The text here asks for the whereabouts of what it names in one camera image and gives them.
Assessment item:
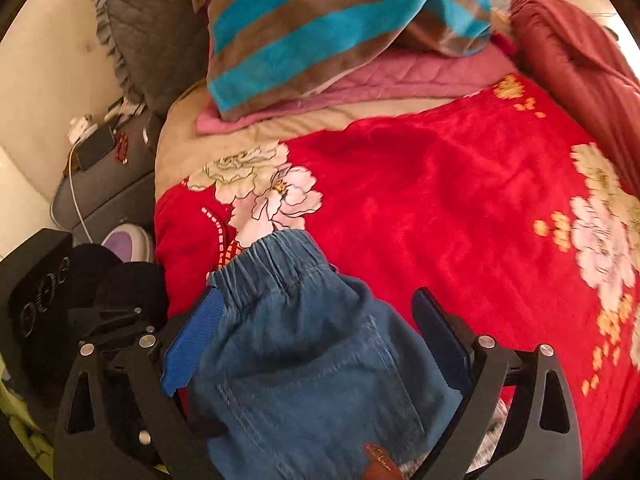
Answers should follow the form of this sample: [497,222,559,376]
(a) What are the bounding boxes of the white charger plug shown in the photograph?
[67,115,99,143]

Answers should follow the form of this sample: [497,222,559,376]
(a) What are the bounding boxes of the cream cloth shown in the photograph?
[490,7,516,36]

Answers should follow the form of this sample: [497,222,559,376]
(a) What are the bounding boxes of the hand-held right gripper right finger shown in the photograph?
[411,287,585,480]

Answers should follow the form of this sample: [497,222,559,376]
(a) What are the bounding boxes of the rust red comforter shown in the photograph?
[507,0,640,176]

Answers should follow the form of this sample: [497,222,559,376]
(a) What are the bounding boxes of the green cloth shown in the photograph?
[0,355,56,480]

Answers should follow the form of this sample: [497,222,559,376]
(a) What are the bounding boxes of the white charger cable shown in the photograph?
[50,142,96,246]

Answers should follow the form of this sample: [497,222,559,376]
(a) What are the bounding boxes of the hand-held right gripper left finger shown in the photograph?
[52,285,226,480]

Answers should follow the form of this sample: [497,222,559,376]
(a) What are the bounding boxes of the purple and white round device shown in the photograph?
[102,220,155,263]

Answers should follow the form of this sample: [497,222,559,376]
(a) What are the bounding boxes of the grey quilted pillow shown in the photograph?
[80,0,216,116]

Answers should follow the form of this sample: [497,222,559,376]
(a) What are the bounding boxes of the grey nightstand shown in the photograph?
[50,105,166,261]

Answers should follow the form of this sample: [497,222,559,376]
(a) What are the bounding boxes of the blue pants with lace trim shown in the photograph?
[187,229,511,480]

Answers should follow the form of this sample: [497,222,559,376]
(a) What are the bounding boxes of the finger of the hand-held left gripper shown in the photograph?
[67,305,163,343]

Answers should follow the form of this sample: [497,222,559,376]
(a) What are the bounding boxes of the pink quilted pillow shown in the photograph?
[196,40,521,136]

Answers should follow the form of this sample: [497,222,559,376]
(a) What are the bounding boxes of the striped pillow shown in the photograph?
[185,0,496,121]

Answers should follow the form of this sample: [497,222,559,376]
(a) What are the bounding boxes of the red floral blanket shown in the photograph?
[152,72,640,480]

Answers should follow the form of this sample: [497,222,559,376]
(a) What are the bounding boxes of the black phone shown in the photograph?
[75,122,121,171]

